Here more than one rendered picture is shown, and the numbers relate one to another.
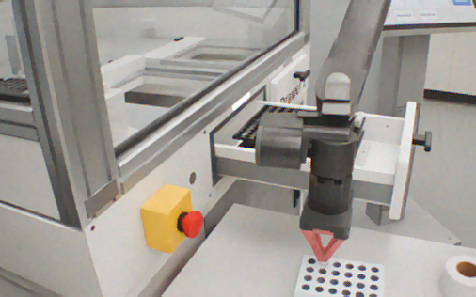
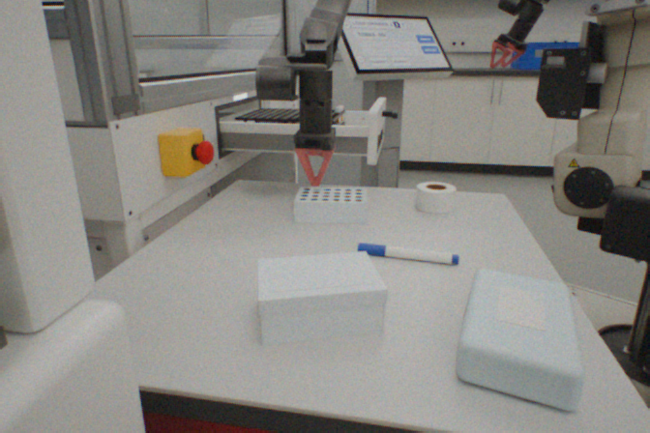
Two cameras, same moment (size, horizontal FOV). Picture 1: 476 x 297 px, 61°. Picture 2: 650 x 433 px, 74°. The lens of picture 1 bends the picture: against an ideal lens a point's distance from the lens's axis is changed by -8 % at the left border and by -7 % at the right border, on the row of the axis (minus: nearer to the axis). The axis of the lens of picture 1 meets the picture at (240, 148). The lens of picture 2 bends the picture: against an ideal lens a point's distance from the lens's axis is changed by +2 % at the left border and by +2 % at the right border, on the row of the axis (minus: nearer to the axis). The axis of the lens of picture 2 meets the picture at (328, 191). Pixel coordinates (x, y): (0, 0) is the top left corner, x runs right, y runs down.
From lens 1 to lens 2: 31 cm
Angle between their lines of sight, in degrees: 15
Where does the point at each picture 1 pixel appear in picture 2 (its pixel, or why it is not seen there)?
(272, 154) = (269, 82)
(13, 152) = not seen: hidden behind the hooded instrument
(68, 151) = (100, 44)
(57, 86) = not seen: outside the picture
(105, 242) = (128, 148)
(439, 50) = (419, 124)
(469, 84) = (449, 153)
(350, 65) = (325, 20)
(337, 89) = (315, 33)
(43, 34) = not seen: outside the picture
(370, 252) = not seen: hidden behind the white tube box
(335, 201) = (320, 121)
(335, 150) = (316, 75)
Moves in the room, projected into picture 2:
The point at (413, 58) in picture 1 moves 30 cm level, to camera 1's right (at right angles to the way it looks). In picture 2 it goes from (389, 104) to (451, 102)
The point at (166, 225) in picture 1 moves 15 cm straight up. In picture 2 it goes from (183, 146) to (172, 47)
